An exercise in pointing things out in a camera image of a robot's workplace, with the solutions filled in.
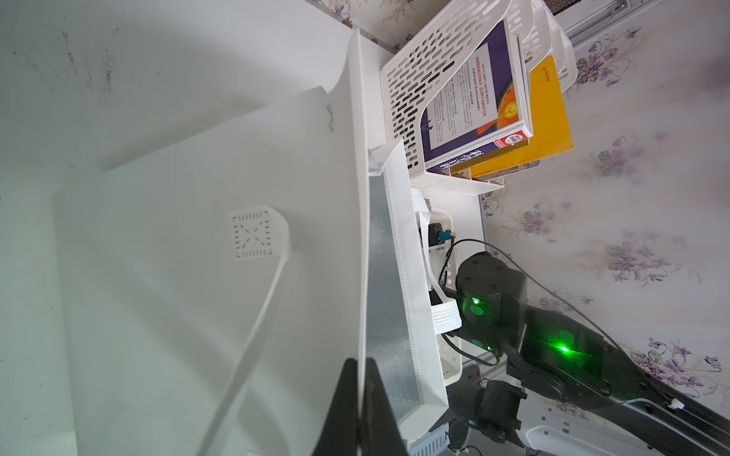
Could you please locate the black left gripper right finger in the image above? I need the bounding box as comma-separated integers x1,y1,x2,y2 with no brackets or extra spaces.
360,358,409,456

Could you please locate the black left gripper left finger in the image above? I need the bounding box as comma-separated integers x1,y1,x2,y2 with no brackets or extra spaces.
312,358,359,456

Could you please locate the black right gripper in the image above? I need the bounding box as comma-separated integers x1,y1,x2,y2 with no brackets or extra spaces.
456,252,527,356

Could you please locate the white insulated delivery bag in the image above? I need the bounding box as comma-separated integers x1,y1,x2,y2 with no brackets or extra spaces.
53,33,448,455

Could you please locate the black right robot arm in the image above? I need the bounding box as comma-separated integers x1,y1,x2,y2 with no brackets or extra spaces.
451,252,729,455

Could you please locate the white perforated plastic tray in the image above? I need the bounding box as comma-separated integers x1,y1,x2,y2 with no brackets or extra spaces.
429,207,463,386

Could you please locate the yellow folder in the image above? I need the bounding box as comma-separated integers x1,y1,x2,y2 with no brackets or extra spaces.
470,56,574,181

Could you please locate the purple white book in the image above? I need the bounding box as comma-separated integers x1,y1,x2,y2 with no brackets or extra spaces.
420,21,533,175

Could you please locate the white plastic file organizer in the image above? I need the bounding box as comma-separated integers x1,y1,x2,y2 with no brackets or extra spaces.
380,1,577,195

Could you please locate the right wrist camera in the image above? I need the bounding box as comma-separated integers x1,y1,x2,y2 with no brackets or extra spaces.
428,222,452,247

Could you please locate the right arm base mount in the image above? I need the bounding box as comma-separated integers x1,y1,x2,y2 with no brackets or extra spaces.
443,365,527,452

